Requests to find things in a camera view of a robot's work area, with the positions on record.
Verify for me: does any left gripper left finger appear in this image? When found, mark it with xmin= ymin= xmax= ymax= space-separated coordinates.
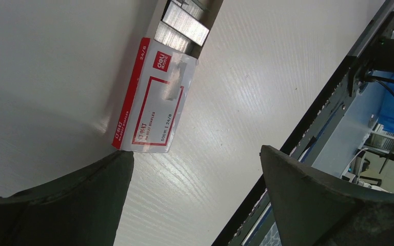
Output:
xmin=0 ymin=151 xmax=134 ymax=245

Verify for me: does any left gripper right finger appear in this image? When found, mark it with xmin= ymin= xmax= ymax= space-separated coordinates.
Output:
xmin=260 ymin=146 xmax=394 ymax=245

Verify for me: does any red white staple box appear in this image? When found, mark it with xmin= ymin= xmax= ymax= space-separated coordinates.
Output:
xmin=112 ymin=37 xmax=198 ymax=153

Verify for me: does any staple box tray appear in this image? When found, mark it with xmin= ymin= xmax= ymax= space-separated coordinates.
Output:
xmin=144 ymin=0 xmax=223 ymax=59

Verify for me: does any silver staple strip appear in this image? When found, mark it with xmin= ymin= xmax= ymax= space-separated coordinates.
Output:
xmin=154 ymin=22 xmax=193 ymax=55
xmin=162 ymin=2 xmax=209 ymax=47

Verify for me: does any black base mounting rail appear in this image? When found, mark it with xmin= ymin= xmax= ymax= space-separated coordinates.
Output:
xmin=214 ymin=1 xmax=394 ymax=245

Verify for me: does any right black camera cable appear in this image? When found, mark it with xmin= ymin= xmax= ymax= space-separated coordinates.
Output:
xmin=365 ymin=76 xmax=394 ymax=121

